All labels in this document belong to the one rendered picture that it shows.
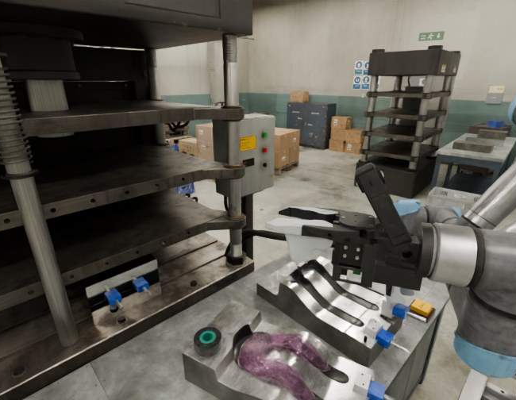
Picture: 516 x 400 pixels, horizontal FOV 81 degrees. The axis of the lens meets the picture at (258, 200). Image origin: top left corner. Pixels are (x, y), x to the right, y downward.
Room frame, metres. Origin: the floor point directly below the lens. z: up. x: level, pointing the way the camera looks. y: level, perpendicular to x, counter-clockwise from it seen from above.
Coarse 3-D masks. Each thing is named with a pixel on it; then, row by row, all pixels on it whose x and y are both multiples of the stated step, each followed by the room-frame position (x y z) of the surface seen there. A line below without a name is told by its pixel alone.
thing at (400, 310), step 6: (384, 300) 0.83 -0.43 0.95; (384, 306) 0.82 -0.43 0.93; (396, 306) 0.81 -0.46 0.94; (402, 306) 0.81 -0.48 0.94; (408, 306) 0.81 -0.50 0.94; (384, 312) 0.81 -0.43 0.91; (390, 312) 0.80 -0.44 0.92; (396, 312) 0.79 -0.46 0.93; (402, 312) 0.78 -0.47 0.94; (408, 312) 0.79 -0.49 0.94; (402, 318) 0.78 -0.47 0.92; (420, 318) 0.76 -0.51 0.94
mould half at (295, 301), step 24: (288, 264) 1.18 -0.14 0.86; (264, 288) 1.01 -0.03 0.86; (288, 288) 0.92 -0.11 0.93; (360, 288) 0.98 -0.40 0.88; (288, 312) 0.92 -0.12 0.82; (312, 312) 0.84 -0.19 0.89; (360, 312) 0.84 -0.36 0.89; (336, 336) 0.77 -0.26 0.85; (360, 336) 0.73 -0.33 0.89; (360, 360) 0.70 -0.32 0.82
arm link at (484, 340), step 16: (464, 288) 0.36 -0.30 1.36; (464, 304) 0.33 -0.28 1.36; (480, 304) 0.30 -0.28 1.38; (464, 320) 0.32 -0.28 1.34; (480, 320) 0.30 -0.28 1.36; (496, 320) 0.29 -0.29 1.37; (512, 320) 0.28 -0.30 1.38; (464, 336) 0.31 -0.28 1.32; (480, 336) 0.29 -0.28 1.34; (496, 336) 0.28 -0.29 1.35; (512, 336) 0.28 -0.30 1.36; (464, 352) 0.30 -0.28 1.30; (480, 352) 0.29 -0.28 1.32; (496, 352) 0.28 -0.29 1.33; (512, 352) 0.27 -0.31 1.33; (480, 368) 0.28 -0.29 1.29; (496, 368) 0.28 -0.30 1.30; (512, 368) 0.27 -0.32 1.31
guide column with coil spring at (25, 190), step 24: (0, 72) 0.81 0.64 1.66; (0, 96) 0.80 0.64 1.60; (0, 120) 0.79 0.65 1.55; (0, 144) 0.79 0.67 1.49; (24, 144) 0.83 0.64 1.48; (24, 168) 0.80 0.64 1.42; (24, 192) 0.79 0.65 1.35; (24, 216) 0.79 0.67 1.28; (48, 240) 0.81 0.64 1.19; (48, 264) 0.80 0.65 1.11; (48, 288) 0.79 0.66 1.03; (72, 336) 0.80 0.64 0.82
